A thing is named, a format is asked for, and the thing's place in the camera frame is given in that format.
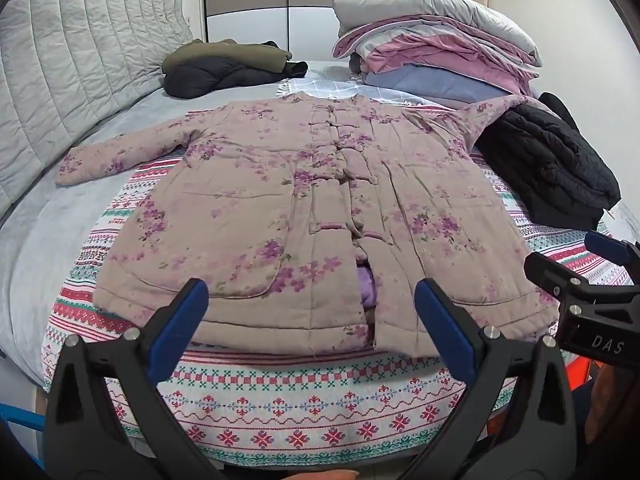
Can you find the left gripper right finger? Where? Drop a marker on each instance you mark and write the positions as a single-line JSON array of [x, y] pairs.
[[515, 418]]

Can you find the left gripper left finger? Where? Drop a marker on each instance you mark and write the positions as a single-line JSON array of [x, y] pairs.
[[83, 436]]

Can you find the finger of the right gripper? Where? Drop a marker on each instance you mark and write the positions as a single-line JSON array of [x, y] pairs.
[[560, 282], [615, 251]]

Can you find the pink floral padded coat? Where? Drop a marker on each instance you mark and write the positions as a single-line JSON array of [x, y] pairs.
[[312, 220]]

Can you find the orange box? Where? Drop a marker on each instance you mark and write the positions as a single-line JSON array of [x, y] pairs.
[[581, 370]]

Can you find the black puffer jacket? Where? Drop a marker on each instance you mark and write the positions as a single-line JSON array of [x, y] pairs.
[[558, 176]]

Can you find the patterned knit blanket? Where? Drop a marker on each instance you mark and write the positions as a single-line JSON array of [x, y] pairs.
[[262, 409]]

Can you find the grey bed sheet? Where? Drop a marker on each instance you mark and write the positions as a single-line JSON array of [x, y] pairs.
[[43, 236]]

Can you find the stack of folded quilts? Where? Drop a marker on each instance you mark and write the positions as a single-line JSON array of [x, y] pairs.
[[452, 51]]

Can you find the blue checked throw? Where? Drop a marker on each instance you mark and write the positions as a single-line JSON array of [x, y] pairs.
[[338, 90]]

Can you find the olive and black jacket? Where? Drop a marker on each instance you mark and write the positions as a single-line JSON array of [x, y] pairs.
[[199, 67]]

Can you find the grey quilted headboard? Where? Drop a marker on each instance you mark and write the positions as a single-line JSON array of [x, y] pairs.
[[68, 64]]

